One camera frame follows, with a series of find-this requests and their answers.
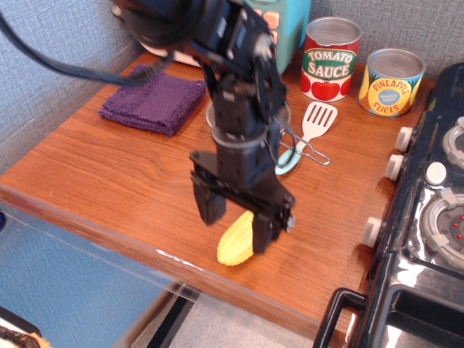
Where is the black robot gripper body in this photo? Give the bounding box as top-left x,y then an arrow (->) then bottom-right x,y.
189,139 -> 296,231

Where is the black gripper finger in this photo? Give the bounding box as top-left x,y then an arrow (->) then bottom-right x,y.
193,181 -> 226,225
252,213 -> 282,254

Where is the yellow toy squash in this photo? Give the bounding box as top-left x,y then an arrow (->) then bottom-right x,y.
217,210 -> 254,266

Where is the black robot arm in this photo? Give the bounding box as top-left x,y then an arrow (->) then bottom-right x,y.
113,1 -> 295,253

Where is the small steel frying pan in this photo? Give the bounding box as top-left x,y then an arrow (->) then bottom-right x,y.
205,101 -> 331,167

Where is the purple folded cloth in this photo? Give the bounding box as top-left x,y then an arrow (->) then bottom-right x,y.
98,72 -> 207,137

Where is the tomato sauce toy can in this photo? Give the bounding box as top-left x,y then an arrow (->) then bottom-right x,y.
300,17 -> 361,102

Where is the teal toy microwave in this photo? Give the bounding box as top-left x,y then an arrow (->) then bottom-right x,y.
127,1 -> 311,80

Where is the black toy stove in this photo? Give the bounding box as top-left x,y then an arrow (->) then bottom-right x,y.
314,63 -> 463,347

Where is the pineapple slices toy can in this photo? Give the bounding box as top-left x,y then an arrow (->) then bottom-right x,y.
358,48 -> 426,117

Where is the orange fuzzy object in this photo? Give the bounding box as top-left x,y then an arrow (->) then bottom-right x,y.
1,326 -> 51,348

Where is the white spatula teal handle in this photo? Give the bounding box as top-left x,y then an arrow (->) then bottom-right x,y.
274,101 -> 339,177

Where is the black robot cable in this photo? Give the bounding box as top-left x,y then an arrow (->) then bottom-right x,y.
0,10 -> 175,88

